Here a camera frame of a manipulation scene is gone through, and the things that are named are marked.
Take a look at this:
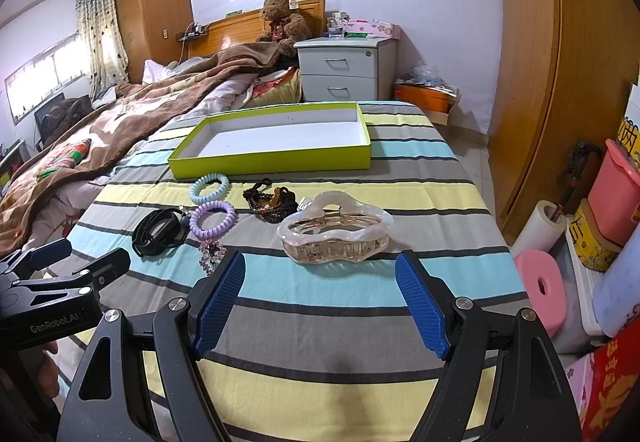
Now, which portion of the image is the black headband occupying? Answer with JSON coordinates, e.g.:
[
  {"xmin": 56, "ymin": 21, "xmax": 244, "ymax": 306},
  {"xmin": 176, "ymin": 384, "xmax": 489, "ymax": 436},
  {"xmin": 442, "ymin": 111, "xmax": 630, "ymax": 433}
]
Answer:
[{"xmin": 131, "ymin": 209, "xmax": 190, "ymax": 258}]

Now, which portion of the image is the purple spiral hair tie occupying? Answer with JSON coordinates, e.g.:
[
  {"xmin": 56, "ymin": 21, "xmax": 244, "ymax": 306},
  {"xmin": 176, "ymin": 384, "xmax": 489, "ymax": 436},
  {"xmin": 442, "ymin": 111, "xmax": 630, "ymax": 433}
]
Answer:
[{"xmin": 188, "ymin": 199, "xmax": 239, "ymax": 241}]

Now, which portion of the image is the light blue spiral hair tie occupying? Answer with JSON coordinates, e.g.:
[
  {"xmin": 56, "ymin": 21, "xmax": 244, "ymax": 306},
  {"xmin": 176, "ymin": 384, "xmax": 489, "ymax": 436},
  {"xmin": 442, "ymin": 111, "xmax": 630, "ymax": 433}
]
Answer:
[{"xmin": 188, "ymin": 172, "xmax": 231, "ymax": 206}]

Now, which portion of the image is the brown beaded bracelet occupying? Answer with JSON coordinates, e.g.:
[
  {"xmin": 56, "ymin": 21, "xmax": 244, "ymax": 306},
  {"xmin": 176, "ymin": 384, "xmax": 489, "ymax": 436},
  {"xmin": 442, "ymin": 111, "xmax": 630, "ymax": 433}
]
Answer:
[{"xmin": 242, "ymin": 177, "xmax": 301, "ymax": 224}]

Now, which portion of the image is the large translucent hair claw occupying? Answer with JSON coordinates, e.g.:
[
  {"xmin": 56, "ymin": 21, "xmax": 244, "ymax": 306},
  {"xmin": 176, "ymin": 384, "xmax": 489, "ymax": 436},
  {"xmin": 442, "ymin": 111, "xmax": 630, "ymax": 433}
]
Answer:
[{"xmin": 277, "ymin": 191, "xmax": 395, "ymax": 264}]

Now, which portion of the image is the person's left hand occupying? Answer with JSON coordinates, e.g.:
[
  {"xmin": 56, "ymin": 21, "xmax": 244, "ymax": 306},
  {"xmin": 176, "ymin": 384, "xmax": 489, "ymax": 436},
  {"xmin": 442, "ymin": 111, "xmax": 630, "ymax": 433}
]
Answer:
[{"xmin": 37, "ymin": 341, "xmax": 60, "ymax": 399}]

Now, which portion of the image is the striped tablecloth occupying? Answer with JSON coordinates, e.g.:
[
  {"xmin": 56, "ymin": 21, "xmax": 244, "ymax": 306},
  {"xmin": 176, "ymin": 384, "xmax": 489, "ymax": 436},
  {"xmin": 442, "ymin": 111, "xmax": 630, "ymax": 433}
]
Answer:
[{"xmin": 48, "ymin": 102, "xmax": 528, "ymax": 441}]

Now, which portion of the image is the brown fleece blanket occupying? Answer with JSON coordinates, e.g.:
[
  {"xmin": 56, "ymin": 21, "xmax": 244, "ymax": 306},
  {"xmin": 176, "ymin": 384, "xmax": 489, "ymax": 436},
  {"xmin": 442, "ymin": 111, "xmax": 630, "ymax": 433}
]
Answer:
[{"xmin": 1, "ymin": 42, "xmax": 284, "ymax": 257}]

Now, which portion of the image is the pink foam roll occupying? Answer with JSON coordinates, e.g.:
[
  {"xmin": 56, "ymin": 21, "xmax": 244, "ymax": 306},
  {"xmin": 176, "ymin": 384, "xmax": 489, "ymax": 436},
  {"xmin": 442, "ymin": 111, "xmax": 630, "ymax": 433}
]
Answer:
[{"xmin": 514, "ymin": 250, "xmax": 567, "ymax": 337}]

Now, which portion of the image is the white paper roll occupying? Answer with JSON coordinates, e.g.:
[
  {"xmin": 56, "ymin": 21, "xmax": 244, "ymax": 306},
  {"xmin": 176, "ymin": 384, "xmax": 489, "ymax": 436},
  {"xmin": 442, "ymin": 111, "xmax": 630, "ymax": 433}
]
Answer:
[{"xmin": 510, "ymin": 200, "xmax": 567, "ymax": 258}]

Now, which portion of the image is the yellow tin box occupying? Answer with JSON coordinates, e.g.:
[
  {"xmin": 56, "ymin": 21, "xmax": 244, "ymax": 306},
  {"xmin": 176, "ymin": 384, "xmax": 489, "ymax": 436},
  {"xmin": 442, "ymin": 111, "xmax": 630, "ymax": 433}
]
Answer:
[{"xmin": 568, "ymin": 198, "xmax": 623, "ymax": 273}]

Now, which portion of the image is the red gift box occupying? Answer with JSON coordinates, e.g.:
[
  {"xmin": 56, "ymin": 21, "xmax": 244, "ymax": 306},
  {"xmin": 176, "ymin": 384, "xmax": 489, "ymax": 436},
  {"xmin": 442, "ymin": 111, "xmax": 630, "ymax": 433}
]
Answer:
[{"xmin": 565, "ymin": 319, "xmax": 639, "ymax": 441}]

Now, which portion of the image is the green shallow tray box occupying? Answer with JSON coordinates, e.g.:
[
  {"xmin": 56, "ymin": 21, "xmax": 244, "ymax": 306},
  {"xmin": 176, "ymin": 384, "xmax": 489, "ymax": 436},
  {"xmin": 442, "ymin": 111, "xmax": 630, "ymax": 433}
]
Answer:
[{"xmin": 168, "ymin": 102, "xmax": 372, "ymax": 180}]

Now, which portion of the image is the dotted curtain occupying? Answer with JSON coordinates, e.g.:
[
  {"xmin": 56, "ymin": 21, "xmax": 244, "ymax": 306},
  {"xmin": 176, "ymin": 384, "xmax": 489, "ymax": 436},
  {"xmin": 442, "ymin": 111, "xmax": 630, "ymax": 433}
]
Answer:
[{"xmin": 75, "ymin": 0, "xmax": 129, "ymax": 100}]

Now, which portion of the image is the orange storage bin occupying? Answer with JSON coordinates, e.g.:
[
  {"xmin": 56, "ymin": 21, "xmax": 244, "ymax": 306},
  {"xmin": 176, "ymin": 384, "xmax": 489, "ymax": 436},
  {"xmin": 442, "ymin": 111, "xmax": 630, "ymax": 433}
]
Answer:
[{"xmin": 394, "ymin": 85, "xmax": 457, "ymax": 113}]

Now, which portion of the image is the pink plastic bucket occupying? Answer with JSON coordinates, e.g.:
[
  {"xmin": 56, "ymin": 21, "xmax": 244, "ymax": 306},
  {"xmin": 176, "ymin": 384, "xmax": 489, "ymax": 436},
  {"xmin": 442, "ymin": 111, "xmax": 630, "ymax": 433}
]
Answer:
[{"xmin": 588, "ymin": 139, "xmax": 640, "ymax": 246}]

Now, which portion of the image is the grey drawer nightstand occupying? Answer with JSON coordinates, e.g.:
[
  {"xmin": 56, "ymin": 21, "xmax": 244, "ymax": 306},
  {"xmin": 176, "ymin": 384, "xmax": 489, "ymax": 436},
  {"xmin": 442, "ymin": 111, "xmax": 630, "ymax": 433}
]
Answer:
[{"xmin": 295, "ymin": 38, "xmax": 397, "ymax": 102}]

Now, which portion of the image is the wooden headboard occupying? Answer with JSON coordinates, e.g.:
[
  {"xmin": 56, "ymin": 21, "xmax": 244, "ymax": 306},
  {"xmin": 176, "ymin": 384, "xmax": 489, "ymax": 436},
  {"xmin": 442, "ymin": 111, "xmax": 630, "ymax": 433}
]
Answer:
[{"xmin": 186, "ymin": 0, "xmax": 326, "ymax": 57}]

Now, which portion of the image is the tall wooden wardrobe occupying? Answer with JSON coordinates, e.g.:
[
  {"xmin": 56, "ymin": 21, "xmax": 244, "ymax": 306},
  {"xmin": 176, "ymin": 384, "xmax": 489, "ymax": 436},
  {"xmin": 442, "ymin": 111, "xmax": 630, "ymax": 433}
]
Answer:
[{"xmin": 115, "ymin": 0, "xmax": 193, "ymax": 83}]

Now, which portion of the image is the brown teddy bear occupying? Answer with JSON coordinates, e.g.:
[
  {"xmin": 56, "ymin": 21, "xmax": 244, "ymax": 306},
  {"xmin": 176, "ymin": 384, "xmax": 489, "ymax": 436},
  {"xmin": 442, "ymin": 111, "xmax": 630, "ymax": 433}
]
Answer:
[{"xmin": 256, "ymin": 0, "xmax": 312, "ymax": 57}]

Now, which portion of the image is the pink floral box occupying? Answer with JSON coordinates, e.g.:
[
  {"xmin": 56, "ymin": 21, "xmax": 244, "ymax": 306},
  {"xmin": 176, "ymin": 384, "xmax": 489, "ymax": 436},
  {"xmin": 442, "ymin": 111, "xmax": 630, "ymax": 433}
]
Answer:
[{"xmin": 344, "ymin": 19, "xmax": 401, "ymax": 41}]

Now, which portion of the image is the large wooden wardrobe right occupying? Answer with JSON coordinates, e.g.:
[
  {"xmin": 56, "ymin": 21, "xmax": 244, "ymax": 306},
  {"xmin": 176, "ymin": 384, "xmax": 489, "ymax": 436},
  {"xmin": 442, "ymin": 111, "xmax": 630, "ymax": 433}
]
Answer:
[{"xmin": 488, "ymin": 0, "xmax": 639, "ymax": 243}]

